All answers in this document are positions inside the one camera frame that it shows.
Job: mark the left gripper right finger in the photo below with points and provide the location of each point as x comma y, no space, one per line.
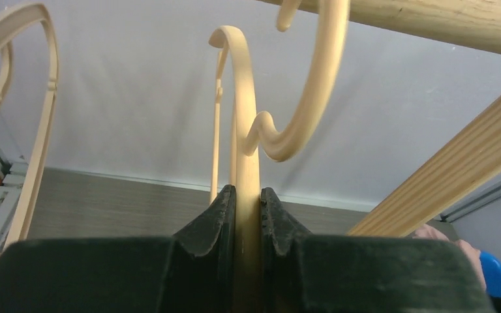
287,273

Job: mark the wooden clothes rack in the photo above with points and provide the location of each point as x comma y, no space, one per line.
131,146

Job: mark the blue plastic bin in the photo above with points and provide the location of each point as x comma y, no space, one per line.
491,267

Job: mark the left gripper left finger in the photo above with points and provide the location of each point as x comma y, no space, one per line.
199,272

